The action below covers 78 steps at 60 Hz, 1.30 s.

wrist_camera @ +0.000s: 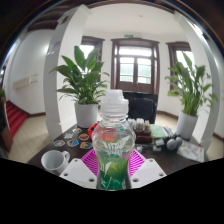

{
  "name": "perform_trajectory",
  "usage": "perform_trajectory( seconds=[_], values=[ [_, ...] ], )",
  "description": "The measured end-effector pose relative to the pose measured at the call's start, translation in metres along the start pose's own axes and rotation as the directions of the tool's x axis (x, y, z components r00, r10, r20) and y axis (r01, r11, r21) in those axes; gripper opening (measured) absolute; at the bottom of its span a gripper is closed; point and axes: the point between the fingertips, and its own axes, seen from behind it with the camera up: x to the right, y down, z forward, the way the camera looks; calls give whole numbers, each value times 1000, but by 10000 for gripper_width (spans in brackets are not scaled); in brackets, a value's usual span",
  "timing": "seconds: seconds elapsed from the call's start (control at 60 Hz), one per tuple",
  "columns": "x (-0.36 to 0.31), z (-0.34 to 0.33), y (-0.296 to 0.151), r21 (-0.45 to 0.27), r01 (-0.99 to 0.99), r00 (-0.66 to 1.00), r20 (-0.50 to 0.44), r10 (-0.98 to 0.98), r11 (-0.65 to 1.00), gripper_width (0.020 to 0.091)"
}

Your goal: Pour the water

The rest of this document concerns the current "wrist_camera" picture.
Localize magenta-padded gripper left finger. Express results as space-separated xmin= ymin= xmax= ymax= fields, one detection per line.
xmin=59 ymin=148 xmax=101 ymax=190

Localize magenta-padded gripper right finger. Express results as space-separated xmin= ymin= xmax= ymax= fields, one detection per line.
xmin=127 ymin=148 xmax=168 ymax=190

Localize clear plastic bottle green drink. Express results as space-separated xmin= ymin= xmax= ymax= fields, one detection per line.
xmin=91 ymin=88 xmax=137 ymax=192

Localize white mug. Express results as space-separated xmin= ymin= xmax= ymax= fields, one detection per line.
xmin=40 ymin=149 xmax=71 ymax=176

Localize grey headphones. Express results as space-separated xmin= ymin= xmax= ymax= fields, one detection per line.
xmin=164 ymin=134 xmax=184 ymax=152

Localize brown tea set box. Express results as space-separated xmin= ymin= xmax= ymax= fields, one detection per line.
xmin=128 ymin=117 xmax=152 ymax=145

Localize green flat package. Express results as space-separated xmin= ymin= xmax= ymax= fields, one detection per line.
xmin=149 ymin=124 xmax=169 ymax=140

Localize printed paper brochure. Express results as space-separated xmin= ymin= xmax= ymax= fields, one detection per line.
xmin=176 ymin=139 xmax=206 ymax=163

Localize leafy plant in white pot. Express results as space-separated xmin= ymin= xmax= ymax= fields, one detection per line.
xmin=49 ymin=45 xmax=110 ymax=129
xmin=164 ymin=51 xmax=219 ymax=142

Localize red carpeted staircase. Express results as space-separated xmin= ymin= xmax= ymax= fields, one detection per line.
xmin=4 ymin=100 xmax=29 ymax=138

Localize brown glazed double door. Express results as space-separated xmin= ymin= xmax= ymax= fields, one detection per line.
xmin=110 ymin=37 xmax=161 ymax=96

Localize brown framed window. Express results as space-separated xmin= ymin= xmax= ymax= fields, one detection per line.
xmin=166 ymin=41 xmax=198 ymax=91
xmin=79 ymin=35 xmax=106 ymax=68

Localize white wall rail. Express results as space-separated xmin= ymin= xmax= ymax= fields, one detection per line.
xmin=12 ymin=73 xmax=39 ymax=90

